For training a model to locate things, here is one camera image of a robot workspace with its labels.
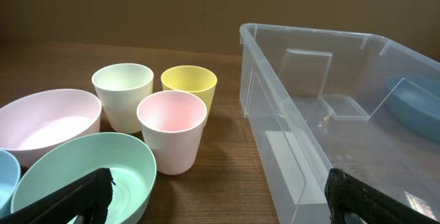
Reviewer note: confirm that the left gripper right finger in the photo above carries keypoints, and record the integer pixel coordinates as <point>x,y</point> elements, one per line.
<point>352,201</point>

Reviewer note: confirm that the pink bowl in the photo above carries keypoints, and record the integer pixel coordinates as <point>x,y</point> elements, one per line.
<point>35,124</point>

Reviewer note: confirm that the cream cup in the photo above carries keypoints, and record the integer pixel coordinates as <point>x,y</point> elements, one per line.
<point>120,88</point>

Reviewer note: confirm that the white paper label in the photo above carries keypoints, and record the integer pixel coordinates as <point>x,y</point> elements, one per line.
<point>295,169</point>

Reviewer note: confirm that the dark blue bowl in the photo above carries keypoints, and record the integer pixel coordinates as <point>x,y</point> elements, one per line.
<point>413,101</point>

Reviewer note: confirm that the mint green bowl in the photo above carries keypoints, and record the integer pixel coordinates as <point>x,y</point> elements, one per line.
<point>130,160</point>

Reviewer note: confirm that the pink cup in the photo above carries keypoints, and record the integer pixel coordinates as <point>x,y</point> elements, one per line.
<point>172,125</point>

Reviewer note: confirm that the clear plastic storage container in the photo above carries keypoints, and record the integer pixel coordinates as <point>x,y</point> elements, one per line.
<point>328,89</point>

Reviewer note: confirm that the yellow cup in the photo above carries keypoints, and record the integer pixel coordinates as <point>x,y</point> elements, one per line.
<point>196,80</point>

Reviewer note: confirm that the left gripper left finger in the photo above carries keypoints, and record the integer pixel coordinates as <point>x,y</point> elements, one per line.
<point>86,200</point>

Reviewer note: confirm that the light blue bowl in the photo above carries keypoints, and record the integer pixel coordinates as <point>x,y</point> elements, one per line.
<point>10,173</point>

